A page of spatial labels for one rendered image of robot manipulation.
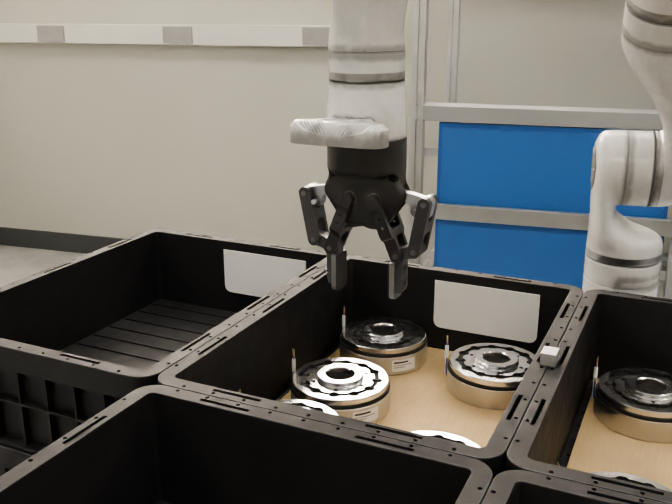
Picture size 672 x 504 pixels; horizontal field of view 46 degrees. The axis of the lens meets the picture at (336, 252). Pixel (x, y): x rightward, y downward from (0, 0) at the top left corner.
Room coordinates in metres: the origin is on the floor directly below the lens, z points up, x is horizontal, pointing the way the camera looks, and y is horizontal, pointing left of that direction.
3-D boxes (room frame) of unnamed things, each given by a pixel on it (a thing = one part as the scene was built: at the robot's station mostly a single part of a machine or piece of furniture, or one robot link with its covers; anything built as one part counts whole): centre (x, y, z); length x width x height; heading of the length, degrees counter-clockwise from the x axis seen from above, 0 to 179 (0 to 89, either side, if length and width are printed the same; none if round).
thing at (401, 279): (0.72, -0.07, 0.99); 0.03 x 0.01 x 0.05; 64
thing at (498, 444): (0.72, -0.06, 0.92); 0.40 x 0.30 x 0.02; 155
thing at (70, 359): (0.85, 0.21, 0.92); 0.40 x 0.30 x 0.02; 155
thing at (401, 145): (0.74, -0.03, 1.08); 0.08 x 0.08 x 0.09
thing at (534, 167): (2.47, -0.68, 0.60); 0.72 x 0.03 x 0.56; 73
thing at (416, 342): (0.87, -0.06, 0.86); 0.10 x 0.10 x 0.01
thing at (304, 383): (0.75, 0.00, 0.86); 0.10 x 0.10 x 0.01
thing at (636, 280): (0.97, -0.37, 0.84); 0.09 x 0.09 x 0.17; 67
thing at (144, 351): (0.85, 0.21, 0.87); 0.40 x 0.30 x 0.11; 155
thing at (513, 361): (0.79, -0.17, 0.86); 0.05 x 0.05 x 0.01
